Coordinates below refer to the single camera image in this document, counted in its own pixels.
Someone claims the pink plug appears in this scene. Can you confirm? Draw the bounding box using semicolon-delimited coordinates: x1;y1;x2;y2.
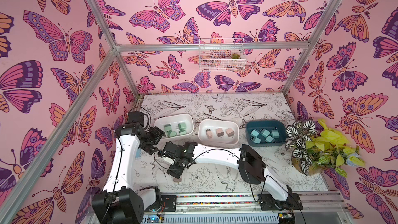
225;128;235;138
173;178;182;183
216;128;224;138
206;129;214;139

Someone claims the white storage box front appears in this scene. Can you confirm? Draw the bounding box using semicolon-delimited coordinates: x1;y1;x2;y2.
154;114;194;142

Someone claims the white storage box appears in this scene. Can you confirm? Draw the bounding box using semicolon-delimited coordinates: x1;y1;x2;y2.
198;119;239;148
154;114;194;142

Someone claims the blue plug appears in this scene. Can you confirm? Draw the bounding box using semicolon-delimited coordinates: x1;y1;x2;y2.
261;129;270;138
252;137;261;144
265;135;274;143
250;130;260;138
271;130;280;139

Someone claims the dark teal storage box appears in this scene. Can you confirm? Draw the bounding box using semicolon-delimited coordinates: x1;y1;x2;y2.
246;120;287;147

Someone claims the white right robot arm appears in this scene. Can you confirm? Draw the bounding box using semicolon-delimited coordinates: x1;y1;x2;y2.
157;142;303;211

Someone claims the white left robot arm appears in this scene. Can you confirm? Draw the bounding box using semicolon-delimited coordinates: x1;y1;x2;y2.
92;111;165;224

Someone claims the small green succulent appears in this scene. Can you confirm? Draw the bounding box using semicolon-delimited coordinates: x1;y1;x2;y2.
230;53;241;60

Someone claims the potted green plant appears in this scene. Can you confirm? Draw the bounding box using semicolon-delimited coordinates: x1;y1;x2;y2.
285;119;365;177

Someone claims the white wire wall basket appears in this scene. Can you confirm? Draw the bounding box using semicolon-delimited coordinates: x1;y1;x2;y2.
197;49;247;73

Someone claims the aluminium frame top bar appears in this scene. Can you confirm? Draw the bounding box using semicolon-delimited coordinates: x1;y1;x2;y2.
117;41;310;52

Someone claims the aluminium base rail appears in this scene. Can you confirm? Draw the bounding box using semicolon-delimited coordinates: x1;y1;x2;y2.
83;191;352;224

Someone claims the aluminium frame left beam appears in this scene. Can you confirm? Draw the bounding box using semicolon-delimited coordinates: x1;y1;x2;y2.
1;48;117;224

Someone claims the aluminium frame post left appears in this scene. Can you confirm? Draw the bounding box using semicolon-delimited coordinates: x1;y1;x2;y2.
87;0;140;98

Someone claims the aluminium frame post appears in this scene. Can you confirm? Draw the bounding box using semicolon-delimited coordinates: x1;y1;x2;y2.
87;0;140;98
282;0;358;95

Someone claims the aluminium frame post right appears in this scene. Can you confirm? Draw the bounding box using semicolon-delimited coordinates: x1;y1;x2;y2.
282;0;358;95

